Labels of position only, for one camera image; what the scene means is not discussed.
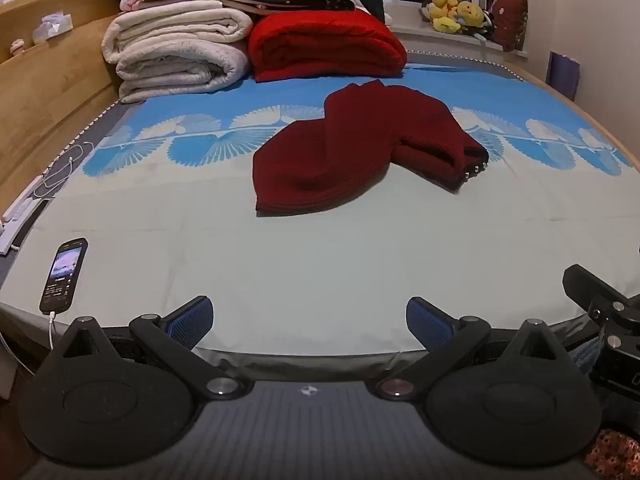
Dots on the dark patterned folded cloth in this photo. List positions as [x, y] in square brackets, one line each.
[300, 4]

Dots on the black smartphone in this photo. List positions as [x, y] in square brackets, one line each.
[64, 275]

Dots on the dark red plush bag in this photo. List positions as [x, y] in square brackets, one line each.
[511, 22]

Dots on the floral patterned clothing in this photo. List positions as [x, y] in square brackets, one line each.
[615, 455]

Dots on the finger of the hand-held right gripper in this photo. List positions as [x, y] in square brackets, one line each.
[595, 285]

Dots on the wooden headboard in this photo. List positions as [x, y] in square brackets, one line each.
[50, 105]

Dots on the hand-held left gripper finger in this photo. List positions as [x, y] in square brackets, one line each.
[429, 321]

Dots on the cream folded blanket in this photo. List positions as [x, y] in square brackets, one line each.
[180, 72]
[175, 25]

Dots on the white power strip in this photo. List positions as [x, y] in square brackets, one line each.
[12, 222]

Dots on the tissue pack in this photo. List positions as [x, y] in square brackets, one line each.
[52, 27]

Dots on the purple board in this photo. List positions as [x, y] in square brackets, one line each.
[564, 75]

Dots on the bright red folded blanket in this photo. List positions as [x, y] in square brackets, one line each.
[325, 45]

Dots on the yellow plush toy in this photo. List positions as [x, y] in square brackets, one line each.
[471, 12]
[442, 10]

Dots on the dark red knit sweater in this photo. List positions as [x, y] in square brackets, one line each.
[320, 160]

